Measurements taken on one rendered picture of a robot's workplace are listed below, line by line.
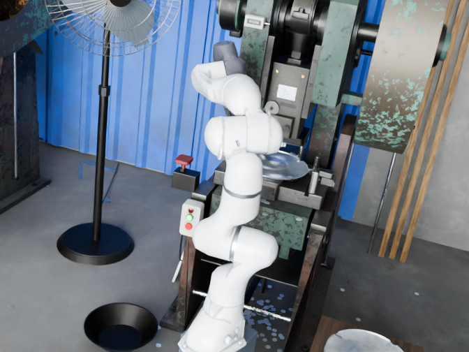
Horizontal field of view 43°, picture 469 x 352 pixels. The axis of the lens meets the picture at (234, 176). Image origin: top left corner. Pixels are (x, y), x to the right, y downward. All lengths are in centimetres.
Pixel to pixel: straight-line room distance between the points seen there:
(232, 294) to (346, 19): 103
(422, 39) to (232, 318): 101
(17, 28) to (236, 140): 160
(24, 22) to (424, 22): 185
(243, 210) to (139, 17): 127
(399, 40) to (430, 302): 171
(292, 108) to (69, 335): 129
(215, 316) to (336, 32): 107
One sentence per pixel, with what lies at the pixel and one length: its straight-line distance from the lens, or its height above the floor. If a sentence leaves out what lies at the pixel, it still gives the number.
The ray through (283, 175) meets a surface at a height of 78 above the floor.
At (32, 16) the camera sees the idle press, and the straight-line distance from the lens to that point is 306.
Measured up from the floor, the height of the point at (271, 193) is 68.
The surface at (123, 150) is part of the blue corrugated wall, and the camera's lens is 406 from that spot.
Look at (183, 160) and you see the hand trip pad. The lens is 233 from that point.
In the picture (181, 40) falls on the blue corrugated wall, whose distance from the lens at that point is 367.
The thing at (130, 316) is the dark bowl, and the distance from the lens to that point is 267.
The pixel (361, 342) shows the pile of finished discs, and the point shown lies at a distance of 219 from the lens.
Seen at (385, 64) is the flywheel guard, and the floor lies 131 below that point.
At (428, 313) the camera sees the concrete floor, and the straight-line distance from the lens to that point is 318.
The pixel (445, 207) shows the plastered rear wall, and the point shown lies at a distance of 377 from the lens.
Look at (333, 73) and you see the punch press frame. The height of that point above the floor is 118.
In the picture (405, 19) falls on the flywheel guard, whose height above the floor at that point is 145.
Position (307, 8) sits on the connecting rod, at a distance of 225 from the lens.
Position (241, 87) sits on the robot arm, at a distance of 168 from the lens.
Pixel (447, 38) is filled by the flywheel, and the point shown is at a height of 137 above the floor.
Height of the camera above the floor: 168
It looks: 24 degrees down
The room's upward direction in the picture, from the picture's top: 9 degrees clockwise
